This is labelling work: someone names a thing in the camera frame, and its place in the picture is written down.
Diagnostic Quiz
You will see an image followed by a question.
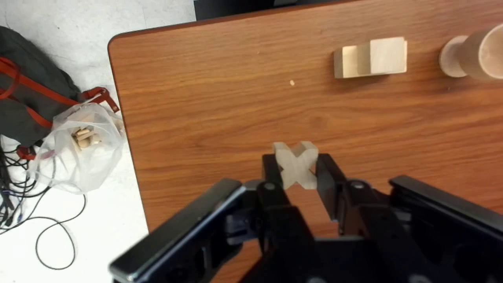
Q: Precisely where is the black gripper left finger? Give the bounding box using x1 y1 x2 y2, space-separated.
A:
259 152 322 283

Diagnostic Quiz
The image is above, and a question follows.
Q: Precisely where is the black cable bundle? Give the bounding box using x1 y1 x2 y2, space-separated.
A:
0 144 89 272

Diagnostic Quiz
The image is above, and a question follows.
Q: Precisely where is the wooden cylinder block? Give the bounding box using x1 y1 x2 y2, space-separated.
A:
437 22 503 81

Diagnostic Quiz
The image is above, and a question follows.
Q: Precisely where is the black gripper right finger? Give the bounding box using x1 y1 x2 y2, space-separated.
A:
314 152 437 283

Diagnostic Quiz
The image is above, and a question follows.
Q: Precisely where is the clear plastic bag of blocks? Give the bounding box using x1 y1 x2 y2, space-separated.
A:
30 100 129 196

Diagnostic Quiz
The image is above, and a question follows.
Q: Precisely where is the grey backpack with red straps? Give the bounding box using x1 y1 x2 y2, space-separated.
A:
0 25 122 162

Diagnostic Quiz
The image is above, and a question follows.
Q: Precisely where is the rectangular wooden block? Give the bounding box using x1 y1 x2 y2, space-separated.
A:
331 34 410 80

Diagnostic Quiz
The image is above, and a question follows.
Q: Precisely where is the X shaped wooden block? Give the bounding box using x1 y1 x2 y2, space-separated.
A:
270 138 320 192

